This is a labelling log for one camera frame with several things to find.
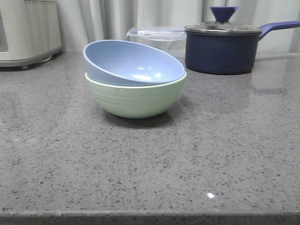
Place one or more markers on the dark blue saucepan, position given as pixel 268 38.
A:
pixel 227 53

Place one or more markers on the white kitchen appliance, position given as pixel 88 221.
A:
pixel 29 32

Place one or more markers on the light green bowl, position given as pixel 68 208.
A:
pixel 136 102

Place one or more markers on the glass lid with blue knob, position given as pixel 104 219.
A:
pixel 222 24

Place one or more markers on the clear plastic food container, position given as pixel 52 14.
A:
pixel 171 40

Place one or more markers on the light blue bowl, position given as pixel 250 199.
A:
pixel 125 63

